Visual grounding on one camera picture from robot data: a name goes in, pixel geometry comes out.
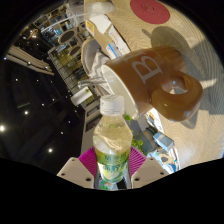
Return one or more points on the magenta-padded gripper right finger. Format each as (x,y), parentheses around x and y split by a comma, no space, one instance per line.
(137,160)

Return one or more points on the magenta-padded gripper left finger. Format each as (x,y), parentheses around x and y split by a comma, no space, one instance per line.
(87,160)

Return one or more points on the clear green-label drink bottle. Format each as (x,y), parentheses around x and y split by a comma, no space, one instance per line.
(111,143)

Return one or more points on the small blue white box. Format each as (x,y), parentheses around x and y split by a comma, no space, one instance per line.
(163,141)

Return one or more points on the white printed pamphlet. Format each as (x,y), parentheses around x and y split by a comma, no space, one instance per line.
(155,121)

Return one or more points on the white round column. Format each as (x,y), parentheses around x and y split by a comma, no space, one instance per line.
(81,96)

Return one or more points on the brown ceramic mug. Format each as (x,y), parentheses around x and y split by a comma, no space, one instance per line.
(146,80)

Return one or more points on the ceiling spot lights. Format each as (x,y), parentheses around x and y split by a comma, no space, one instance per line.
(2,128)

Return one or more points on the grey zigzag cushion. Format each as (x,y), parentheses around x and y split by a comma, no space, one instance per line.
(100,63)

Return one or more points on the grey curved sofa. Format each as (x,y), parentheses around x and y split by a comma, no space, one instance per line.
(86,53)

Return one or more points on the white tissue box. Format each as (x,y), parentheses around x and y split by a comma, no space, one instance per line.
(111,38)

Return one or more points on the group of dining chairs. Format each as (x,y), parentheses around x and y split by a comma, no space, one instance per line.
(66,36)

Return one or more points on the flat round red coaster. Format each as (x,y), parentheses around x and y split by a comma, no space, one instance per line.
(150,11)

